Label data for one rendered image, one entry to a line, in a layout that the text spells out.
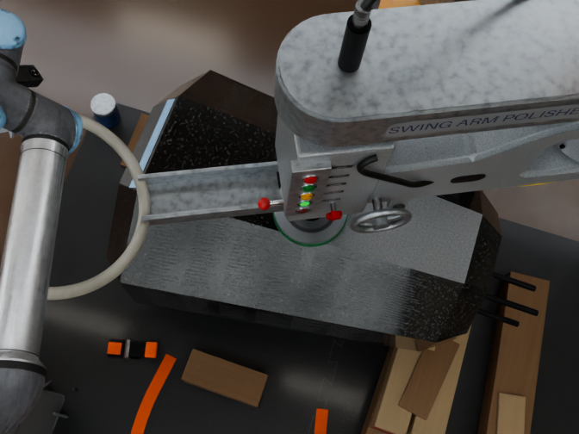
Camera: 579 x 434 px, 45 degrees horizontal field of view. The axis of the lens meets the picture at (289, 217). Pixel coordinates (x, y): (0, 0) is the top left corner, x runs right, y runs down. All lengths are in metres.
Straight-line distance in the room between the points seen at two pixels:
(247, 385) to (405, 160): 1.35
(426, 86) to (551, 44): 0.26
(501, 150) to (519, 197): 1.61
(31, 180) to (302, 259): 0.97
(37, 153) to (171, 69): 1.87
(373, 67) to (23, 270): 0.71
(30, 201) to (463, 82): 0.81
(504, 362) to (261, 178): 1.39
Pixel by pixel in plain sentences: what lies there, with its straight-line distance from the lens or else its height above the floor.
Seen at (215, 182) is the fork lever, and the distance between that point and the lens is 1.84.
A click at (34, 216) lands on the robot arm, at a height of 1.57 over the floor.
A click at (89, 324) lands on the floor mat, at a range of 2.89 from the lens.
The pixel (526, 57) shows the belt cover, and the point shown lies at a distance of 1.38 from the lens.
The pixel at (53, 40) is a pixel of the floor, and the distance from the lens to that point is 3.40.
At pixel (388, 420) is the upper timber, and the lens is 2.60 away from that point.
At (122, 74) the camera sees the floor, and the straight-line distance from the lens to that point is 3.25.
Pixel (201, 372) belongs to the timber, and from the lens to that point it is 2.68.
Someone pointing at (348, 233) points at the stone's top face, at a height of 0.82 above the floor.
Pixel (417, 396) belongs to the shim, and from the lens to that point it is 2.61.
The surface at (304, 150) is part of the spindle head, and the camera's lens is 1.37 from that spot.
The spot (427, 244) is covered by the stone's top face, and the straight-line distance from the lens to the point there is 2.12.
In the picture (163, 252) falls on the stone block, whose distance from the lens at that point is 2.19.
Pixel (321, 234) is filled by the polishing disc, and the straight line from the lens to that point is 2.01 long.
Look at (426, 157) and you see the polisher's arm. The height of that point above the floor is 1.39.
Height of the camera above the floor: 2.80
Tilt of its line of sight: 72 degrees down
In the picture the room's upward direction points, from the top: 10 degrees clockwise
